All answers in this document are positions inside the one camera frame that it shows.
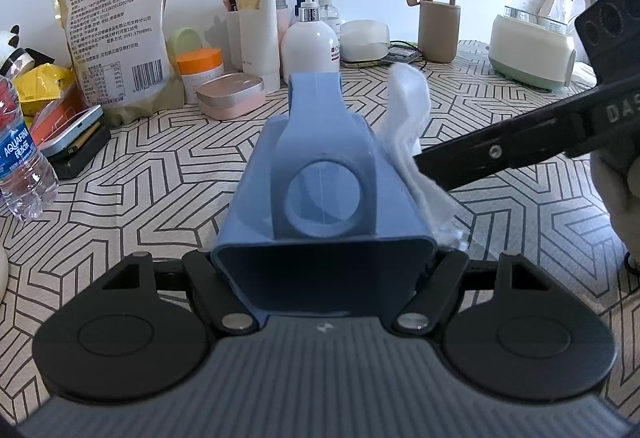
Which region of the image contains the pink tin case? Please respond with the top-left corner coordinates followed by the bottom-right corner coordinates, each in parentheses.
top-left (195, 73), bottom-right (266, 120)

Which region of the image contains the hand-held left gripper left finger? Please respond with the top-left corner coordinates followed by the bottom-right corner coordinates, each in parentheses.
top-left (95, 249), bottom-right (261, 336)

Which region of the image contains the geometric patterned tablecloth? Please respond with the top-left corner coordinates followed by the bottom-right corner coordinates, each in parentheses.
top-left (0, 38), bottom-right (640, 424)

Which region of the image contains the black cable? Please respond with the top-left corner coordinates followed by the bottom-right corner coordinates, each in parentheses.
top-left (390, 39), bottom-right (431, 69)

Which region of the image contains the black flat box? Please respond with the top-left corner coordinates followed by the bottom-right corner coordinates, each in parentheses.
top-left (50, 123), bottom-right (112, 180)

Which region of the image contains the white paper towel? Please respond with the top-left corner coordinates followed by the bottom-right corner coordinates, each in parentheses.
top-left (375, 63), bottom-right (471, 251)

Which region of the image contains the yellow packet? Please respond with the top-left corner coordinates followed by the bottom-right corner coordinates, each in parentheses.
top-left (15, 63), bottom-right (76, 116)

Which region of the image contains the person's right hand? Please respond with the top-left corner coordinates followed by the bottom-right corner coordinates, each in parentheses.
top-left (590, 145), bottom-right (640, 264)

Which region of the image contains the white round box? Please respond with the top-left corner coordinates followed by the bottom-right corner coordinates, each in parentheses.
top-left (339, 19), bottom-right (391, 64)

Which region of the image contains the blue plastic container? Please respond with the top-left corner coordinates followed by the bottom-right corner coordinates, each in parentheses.
top-left (210, 72), bottom-right (438, 325)

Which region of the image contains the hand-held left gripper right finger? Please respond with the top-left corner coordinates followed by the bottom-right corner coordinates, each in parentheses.
top-left (391, 248), bottom-right (551, 335)

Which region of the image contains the orange lid jar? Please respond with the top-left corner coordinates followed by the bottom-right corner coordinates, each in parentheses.
top-left (176, 48), bottom-right (224, 105)

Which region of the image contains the tan food bag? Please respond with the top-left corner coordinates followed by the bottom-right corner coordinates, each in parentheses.
top-left (46, 0), bottom-right (185, 126)

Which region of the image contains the white pump bottle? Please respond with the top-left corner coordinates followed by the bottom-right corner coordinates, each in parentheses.
top-left (281, 0), bottom-right (341, 81)

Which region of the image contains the white pen cup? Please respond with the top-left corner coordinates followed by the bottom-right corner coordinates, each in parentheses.
top-left (225, 8), bottom-right (243, 71)

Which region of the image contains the panda toy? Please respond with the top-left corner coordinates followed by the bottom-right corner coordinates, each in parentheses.
top-left (0, 25), bottom-right (21, 64)

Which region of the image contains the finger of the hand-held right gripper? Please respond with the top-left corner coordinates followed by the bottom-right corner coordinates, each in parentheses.
top-left (412, 110), bottom-right (596, 194)
top-left (500, 85), bottom-right (604, 135)

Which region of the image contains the flat grey device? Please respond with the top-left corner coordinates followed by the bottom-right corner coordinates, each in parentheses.
top-left (340, 43), bottom-right (423, 69)

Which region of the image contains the clear spray bottle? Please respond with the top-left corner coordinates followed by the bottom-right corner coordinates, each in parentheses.
top-left (317, 0), bottom-right (342, 26)

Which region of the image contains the white cream tube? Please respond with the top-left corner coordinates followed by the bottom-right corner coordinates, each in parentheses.
top-left (236, 0), bottom-right (281, 94)

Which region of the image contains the glass kettle on green base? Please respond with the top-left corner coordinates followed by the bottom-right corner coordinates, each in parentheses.
top-left (487, 0), bottom-right (603, 93)

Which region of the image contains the taupe case with loop handle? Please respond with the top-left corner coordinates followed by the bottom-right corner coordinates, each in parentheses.
top-left (406, 0), bottom-right (462, 64)

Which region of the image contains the silver black tape roll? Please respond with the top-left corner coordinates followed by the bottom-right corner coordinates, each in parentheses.
top-left (0, 48), bottom-right (40, 80)

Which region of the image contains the orange box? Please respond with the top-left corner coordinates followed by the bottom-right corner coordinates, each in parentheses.
top-left (30, 88), bottom-right (91, 134)

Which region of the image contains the clear water bottle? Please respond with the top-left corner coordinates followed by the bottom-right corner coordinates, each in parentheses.
top-left (0, 75), bottom-right (60, 220)

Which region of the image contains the pale green round lid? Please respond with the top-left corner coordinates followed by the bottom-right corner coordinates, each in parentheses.
top-left (166, 25), bottom-right (203, 64)

